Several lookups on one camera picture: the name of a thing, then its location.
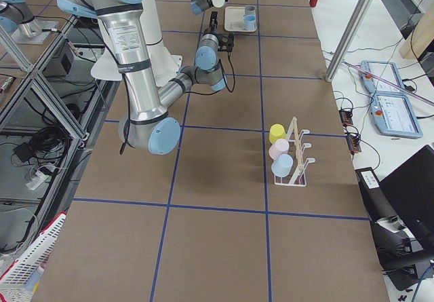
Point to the long metal grabber stick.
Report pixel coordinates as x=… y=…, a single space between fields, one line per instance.
x=417 y=97

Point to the yellow plastic cup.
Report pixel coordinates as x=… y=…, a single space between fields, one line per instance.
x=276 y=131

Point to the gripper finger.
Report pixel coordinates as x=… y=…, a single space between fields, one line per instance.
x=213 y=19

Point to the light blue plastic cup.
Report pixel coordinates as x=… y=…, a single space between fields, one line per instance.
x=282 y=166

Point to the white power strip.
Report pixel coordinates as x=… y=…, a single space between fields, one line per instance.
x=38 y=179

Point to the pink plastic cup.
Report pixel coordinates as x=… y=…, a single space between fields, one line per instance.
x=278 y=148

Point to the blue teach pendant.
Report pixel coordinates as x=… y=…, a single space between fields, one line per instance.
x=393 y=115
x=386 y=70

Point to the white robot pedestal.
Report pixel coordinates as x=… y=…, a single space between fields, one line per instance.
x=165 y=65

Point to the black laptop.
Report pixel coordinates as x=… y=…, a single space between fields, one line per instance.
x=409 y=191

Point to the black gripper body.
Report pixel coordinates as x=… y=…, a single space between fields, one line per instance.
x=211 y=30

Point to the white wire cup rack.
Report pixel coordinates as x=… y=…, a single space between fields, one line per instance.
x=297 y=175

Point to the near blue teach pendant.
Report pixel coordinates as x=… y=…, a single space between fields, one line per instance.
x=393 y=115

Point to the cream plastic tray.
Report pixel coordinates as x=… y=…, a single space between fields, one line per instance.
x=233 y=19

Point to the grey plastic cup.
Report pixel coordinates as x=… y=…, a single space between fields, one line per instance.
x=250 y=10

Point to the far blue teach pendant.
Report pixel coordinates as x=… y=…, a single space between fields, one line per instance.
x=386 y=70

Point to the white plastic basket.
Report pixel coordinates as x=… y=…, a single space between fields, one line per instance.
x=21 y=279

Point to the aluminium frame post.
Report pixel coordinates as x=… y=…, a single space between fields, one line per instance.
x=347 y=37

